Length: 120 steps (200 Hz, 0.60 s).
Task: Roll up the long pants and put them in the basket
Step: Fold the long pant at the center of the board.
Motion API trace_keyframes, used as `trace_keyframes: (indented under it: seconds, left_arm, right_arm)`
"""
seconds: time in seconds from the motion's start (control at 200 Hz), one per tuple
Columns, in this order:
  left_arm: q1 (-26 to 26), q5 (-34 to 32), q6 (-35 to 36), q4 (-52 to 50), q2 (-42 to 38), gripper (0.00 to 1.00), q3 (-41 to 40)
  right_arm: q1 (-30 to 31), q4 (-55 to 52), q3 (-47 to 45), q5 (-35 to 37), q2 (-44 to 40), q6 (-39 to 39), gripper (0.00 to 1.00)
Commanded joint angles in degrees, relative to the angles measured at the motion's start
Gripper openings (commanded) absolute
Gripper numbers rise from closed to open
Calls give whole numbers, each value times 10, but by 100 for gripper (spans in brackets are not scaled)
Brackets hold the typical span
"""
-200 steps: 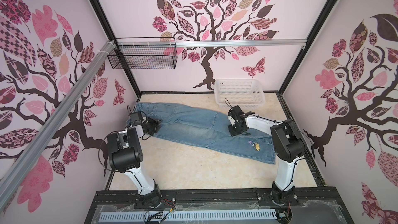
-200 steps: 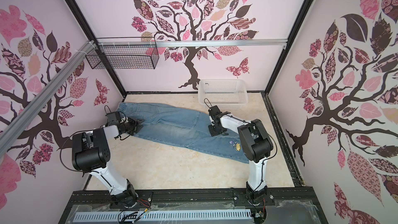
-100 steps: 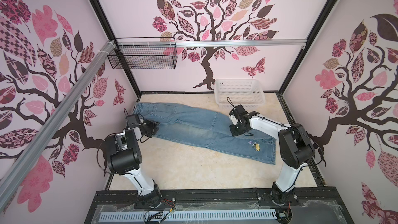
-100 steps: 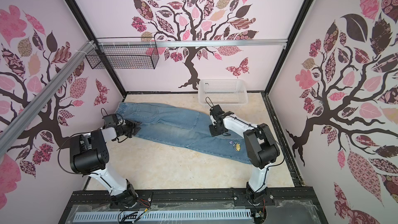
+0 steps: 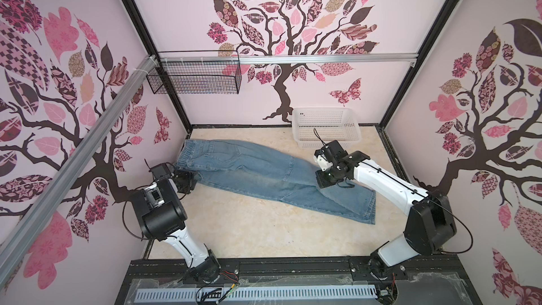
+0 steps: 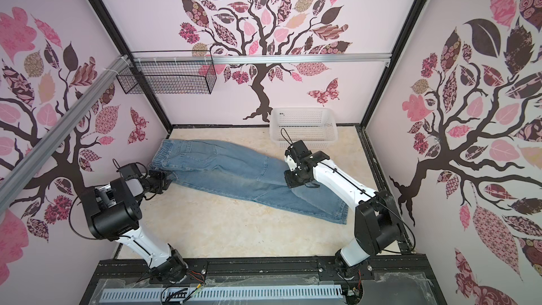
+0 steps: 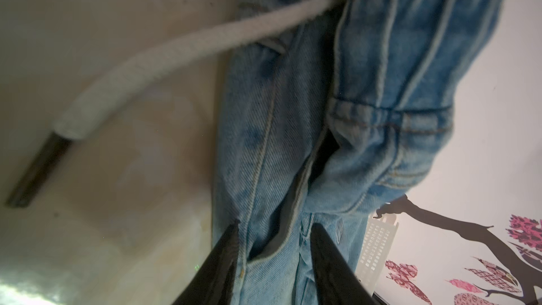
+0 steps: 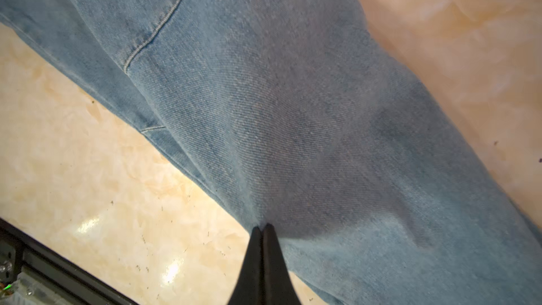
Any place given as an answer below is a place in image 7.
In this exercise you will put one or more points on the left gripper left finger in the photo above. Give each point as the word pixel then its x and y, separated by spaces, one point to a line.
pixel 213 284

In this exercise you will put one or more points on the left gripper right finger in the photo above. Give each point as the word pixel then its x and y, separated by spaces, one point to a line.
pixel 336 284

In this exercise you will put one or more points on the white plastic mesh basket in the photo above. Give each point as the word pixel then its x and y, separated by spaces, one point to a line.
pixel 378 239

